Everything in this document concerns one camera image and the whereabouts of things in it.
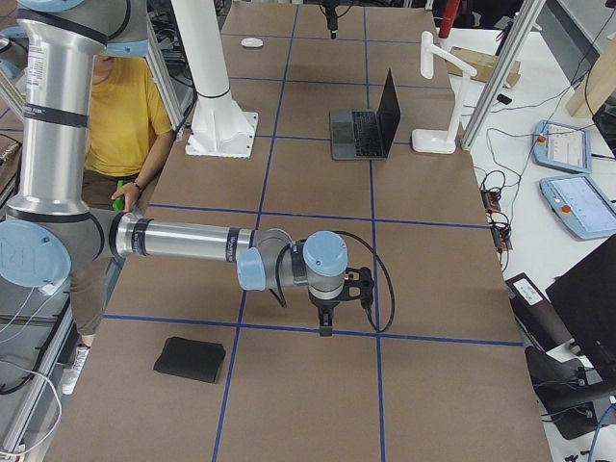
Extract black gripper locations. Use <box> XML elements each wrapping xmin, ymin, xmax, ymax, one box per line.
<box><xmin>321</xmin><ymin>0</ymin><xmax>340</xmax><ymax>39</ymax></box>
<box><xmin>308</xmin><ymin>291</ymin><xmax>342</xmax><ymax>337</ymax></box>

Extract grey laptop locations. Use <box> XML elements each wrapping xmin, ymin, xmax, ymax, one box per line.
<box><xmin>329</xmin><ymin>70</ymin><xmax>400</xmax><ymax>161</ymax></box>

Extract black mouse pad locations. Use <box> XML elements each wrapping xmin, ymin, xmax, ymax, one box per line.
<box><xmin>153</xmin><ymin>337</ymin><xmax>226</xmax><ymax>383</ymax></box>

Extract white desk lamp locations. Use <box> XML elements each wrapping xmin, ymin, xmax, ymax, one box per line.
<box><xmin>410</xmin><ymin>31</ymin><xmax>478</xmax><ymax>155</ymax></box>

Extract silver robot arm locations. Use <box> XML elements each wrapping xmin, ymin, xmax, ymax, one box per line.
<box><xmin>1</xmin><ymin>1</ymin><xmax>350</xmax><ymax>336</ymax></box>

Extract white computer mouse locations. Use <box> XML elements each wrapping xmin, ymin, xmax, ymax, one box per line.
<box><xmin>241</xmin><ymin>37</ymin><xmax>264</xmax><ymax>49</ymax></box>

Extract red cylinder object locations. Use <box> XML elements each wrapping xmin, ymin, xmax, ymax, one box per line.
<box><xmin>438</xmin><ymin>0</ymin><xmax>461</xmax><ymax>39</ymax></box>

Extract brown cardboard box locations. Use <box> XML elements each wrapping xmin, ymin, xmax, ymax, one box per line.
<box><xmin>450</xmin><ymin>46</ymin><xmax>521</xmax><ymax>88</ymax></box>

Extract small black square device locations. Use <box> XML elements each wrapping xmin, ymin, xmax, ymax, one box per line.
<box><xmin>497</xmin><ymin>94</ymin><xmax>512</xmax><ymax>105</ymax></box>

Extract orange black usb hub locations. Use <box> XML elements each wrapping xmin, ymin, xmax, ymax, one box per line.
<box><xmin>480</xmin><ymin>191</ymin><xmax>501</xmax><ymax>213</ymax></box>

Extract black power adapter box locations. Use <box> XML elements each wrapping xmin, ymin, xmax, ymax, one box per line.
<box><xmin>505</xmin><ymin>272</ymin><xmax>573</xmax><ymax>350</ymax></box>

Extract person in yellow shirt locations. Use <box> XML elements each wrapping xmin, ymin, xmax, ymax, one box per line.
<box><xmin>62</xmin><ymin>55</ymin><xmax>175</xmax><ymax>395</ymax></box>

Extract black monitor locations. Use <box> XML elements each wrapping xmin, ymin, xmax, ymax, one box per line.
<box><xmin>547</xmin><ymin>236</ymin><xmax>615</xmax><ymax>379</ymax></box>

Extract far blue teach pendant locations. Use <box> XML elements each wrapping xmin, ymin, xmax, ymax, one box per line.
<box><xmin>532</xmin><ymin>119</ymin><xmax>592</xmax><ymax>173</ymax></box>

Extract blue teach pendant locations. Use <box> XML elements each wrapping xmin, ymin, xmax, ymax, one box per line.
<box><xmin>539</xmin><ymin>174</ymin><xmax>615</xmax><ymax>240</ymax></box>
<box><xmin>532</xmin><ymin>119</ymin><xmax>592</xmax><ymax>173</ymax></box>

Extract near blue teach pendant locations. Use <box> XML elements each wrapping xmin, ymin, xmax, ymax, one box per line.
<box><xmin>539</xmin><ymin>174</ymin><xmax>615</xmax><ymax>240</ymax></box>

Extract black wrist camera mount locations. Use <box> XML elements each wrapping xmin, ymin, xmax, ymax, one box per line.
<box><xmin>339</xmin><ymin>267</ymin><xmax>374</xmax><ymax>310</ymax></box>

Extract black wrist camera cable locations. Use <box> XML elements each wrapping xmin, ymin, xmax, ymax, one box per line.
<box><xmin>269</xmin><ymin>230</ymin><xmax>397</xmax><ymax>333</ymax></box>

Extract aluminium frame post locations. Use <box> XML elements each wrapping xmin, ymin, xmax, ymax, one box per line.
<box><xmin>460</xmin><ymin>0</ymin><xmax>546</xmax><ymax>151</ymax></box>

